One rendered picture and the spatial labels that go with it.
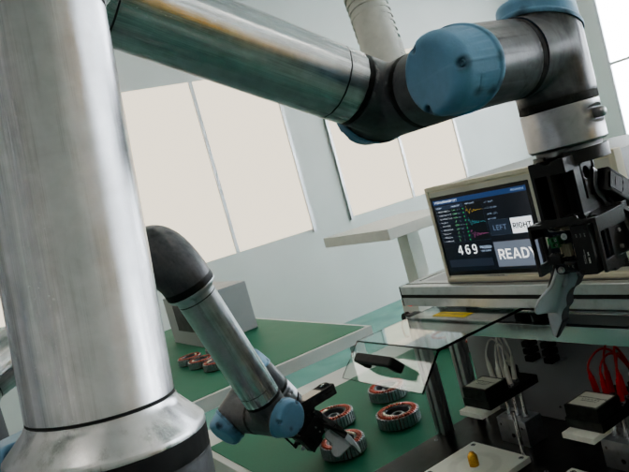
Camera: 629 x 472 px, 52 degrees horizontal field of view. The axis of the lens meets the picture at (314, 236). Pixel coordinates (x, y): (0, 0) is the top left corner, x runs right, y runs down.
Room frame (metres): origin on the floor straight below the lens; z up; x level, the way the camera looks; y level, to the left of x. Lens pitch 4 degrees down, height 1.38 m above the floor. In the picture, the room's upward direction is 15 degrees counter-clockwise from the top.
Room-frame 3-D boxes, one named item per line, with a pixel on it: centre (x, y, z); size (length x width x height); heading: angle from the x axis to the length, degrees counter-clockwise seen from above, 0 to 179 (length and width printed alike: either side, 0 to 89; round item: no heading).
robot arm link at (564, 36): (0.63, -0.26, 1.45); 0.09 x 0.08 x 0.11; 122
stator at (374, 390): (1.80, -0.08, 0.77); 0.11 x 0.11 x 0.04
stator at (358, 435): (1.51, 0.07, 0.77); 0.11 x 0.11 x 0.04
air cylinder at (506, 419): (1.29, -0.31, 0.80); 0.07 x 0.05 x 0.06; 31
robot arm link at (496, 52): (0.60, -0.17, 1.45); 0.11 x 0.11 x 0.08; 32
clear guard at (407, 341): (1.23, -0.18, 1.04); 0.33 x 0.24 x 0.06; 121
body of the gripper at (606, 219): (0.63, -0.26, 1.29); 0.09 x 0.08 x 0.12; 129
